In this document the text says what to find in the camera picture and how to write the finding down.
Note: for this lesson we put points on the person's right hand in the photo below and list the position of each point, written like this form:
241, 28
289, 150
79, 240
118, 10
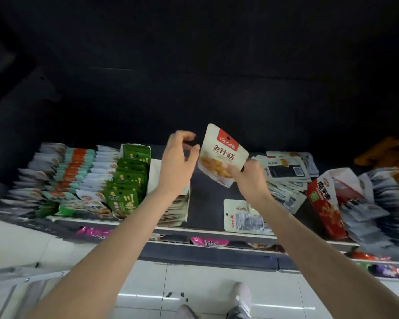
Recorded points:
252, 182

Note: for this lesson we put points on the white red-label snack packet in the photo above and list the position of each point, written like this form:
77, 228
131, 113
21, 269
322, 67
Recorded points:
219, 152

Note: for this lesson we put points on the red orange snack packet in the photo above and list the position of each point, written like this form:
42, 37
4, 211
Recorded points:
365, 255

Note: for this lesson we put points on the person's left hand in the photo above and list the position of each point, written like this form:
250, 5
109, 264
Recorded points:
174, 169

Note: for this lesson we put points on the stack of cream packets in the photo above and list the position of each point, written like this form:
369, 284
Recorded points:
176, 209

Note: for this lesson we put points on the green white flat packet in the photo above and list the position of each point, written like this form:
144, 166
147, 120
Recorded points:
83, 209

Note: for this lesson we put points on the pink snack packet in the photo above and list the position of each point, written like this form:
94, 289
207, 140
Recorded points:
93, 232
208, 242

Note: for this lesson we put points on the orange brown snack bags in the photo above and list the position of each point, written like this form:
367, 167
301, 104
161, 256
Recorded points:
385, 152

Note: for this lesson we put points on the grey metal cart frame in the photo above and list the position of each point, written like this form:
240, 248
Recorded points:
16, 282

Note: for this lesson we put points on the person's left forearm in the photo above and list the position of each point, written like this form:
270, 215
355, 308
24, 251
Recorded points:
119, 249

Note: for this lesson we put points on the brown snack packet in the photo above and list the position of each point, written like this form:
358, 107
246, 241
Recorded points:
266, 247

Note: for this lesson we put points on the row of grey-white packets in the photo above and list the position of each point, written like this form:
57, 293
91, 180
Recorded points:
36, 169

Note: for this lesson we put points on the pile of black-label white packets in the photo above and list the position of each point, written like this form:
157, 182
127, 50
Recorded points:
286, 172

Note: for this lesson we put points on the person's right forearm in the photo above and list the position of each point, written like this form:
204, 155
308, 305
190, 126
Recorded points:
319, 262

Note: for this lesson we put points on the row of green packets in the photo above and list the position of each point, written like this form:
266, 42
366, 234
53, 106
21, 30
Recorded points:
128, 182

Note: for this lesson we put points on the person's left thumb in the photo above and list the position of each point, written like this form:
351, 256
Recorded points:
193, 156

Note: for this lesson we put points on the dark store shelf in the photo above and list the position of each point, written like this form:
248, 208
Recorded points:
206, 202

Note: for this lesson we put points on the row of silver grey packets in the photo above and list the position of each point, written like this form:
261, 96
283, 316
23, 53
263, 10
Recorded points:
375, 209

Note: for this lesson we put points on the person's left shoe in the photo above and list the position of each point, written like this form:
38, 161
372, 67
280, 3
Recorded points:
186, 312

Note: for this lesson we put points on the person's shoe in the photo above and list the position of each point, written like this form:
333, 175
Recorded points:
241, 298
186, 312

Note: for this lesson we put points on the flat white packet, clear window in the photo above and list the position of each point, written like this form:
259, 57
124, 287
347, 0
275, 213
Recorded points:
239, 219

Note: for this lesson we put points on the row of teal orange packets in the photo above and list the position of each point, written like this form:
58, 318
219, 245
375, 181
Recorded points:
74, 166

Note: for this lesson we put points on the person's right shoe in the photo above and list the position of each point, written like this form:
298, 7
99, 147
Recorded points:
241, 298

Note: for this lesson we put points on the purple snack packet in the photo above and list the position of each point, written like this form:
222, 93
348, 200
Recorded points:
385, 271

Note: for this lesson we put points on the red snack bag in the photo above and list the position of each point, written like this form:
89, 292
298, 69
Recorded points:
327, 209

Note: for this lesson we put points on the person's right thumb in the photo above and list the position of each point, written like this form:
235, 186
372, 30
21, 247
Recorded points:
234, 171

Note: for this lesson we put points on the row of pale white packets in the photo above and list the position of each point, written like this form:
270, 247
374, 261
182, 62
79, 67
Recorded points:
99, 169

